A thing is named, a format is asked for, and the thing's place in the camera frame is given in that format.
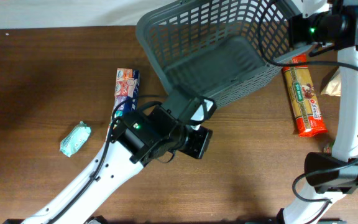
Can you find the crumpled beige paper bag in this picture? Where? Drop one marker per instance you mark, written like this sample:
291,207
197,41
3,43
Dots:
331,84

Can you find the grey plastic basket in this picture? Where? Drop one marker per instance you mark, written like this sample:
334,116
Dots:
222,49

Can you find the tissue packs multipack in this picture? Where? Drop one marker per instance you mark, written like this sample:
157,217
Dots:
126,91

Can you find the light green wipes pack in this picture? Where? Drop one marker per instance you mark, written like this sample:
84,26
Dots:
71,144

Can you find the spaghetti pasta package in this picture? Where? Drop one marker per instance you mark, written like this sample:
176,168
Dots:
304,103

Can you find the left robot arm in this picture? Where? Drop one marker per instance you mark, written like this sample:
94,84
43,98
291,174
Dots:
124,154

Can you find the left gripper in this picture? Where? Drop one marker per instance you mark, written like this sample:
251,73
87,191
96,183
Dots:
200,149

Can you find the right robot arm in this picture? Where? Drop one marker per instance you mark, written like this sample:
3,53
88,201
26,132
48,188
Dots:
331,176

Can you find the green lid jar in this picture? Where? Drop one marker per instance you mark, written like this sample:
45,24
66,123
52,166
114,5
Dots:
328,148

